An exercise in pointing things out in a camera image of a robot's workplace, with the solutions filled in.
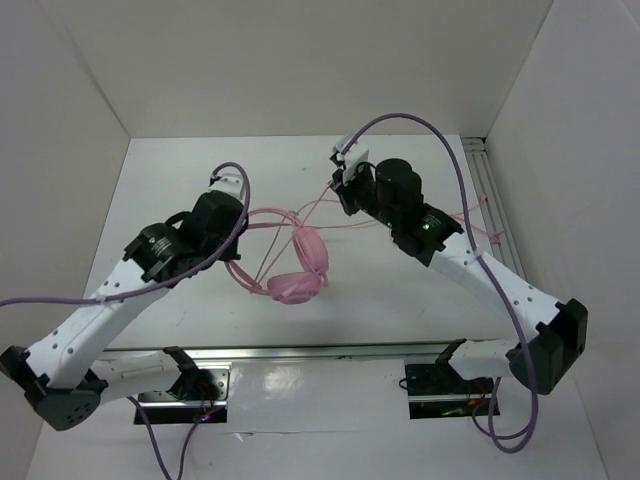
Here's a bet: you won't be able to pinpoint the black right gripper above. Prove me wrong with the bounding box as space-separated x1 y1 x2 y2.
329 160 399 227

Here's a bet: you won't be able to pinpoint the pink headphones with cable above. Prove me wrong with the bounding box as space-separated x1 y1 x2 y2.
223 182 503 306

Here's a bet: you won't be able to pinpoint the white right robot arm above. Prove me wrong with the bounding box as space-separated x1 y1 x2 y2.
330 157 588 395

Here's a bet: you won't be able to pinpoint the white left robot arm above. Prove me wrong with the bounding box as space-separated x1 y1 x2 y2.
1 190 247 431

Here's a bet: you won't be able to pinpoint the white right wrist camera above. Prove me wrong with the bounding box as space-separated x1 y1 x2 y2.
330 134 369 183

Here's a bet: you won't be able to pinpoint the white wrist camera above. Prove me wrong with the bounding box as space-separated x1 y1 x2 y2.
330 134 369 183
207 172 246 202

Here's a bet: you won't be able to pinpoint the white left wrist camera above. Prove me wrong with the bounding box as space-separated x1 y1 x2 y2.
207 172 246 202

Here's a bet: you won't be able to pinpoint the aluminium side rail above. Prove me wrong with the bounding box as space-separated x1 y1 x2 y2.
461 137 527 279

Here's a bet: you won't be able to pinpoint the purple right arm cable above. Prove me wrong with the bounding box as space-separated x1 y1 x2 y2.
339 113 541 454

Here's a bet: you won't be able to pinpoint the aluminium front rail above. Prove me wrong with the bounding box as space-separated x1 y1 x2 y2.
99 341 516 371

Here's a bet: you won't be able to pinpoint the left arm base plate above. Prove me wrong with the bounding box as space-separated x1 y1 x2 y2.
136 361 231 425

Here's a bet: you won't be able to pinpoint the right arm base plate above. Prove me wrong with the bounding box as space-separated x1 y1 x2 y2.
398 363 494 420

